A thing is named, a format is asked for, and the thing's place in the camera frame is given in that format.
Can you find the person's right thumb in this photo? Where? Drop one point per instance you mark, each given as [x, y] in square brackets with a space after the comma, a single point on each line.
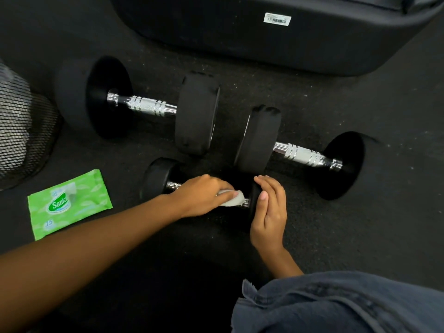
[262, 206]

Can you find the white wet wipe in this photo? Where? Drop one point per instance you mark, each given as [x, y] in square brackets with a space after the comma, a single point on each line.
[233, 201]

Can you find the person's right hand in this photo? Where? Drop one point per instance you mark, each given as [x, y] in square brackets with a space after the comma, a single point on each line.
[270, 218]

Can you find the black padded bench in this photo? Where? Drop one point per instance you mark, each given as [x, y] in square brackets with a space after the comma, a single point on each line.
[277, 45]

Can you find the large black dumbbell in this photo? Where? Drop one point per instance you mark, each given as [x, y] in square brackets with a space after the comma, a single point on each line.
[196, 114]
[258, 138]

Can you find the person's blue jeans leg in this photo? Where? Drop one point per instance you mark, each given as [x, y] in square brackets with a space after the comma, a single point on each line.
[340, 305]

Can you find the white label sticker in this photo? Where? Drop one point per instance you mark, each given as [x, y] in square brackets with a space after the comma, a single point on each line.
[277, 19]

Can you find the person's left hand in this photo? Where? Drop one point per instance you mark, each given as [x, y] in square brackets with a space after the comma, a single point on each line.
[196, 197]

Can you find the person's right forearm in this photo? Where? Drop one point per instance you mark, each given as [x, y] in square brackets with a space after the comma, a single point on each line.
[281, 263]

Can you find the person's left fingers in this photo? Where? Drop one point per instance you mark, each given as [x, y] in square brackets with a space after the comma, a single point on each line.
[220, 190]

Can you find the person's left forearm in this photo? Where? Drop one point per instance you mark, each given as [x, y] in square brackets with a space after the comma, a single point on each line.
[86, 253]

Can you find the black mesh wastebasket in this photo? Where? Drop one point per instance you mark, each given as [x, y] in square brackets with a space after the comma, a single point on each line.
[20, 135]

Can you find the small black dumbbell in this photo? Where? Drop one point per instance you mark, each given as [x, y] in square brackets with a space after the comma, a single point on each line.
[156, 176]

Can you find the green wet wipes packet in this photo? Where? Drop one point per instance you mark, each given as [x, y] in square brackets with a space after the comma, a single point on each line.
[71, 202]

